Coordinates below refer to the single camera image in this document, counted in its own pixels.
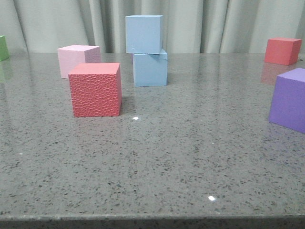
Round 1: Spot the light blue foam cube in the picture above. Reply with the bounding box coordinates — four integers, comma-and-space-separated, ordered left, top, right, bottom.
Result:
132, 49, 168, 87
125, 15, 163, 54

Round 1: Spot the textured red foam cube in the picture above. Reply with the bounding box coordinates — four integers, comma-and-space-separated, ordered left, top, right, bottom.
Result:
69, 62, 122, 117

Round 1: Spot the pink foam cube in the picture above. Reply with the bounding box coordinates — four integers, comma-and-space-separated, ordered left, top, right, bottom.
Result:
57, 45, 101, 79

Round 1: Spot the near purple foam cube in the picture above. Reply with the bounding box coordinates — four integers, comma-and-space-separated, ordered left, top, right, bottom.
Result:
269, 68, 305, 133

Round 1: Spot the far red foam cube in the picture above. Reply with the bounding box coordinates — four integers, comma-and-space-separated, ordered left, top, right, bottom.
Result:
264, 37, 302, 65

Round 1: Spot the grey-green curtain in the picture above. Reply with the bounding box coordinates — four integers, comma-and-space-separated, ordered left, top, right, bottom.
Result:
0, 0, 305, 53

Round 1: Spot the green foam cube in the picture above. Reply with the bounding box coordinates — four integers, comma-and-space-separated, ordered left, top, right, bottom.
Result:
0, 35, 9, 61

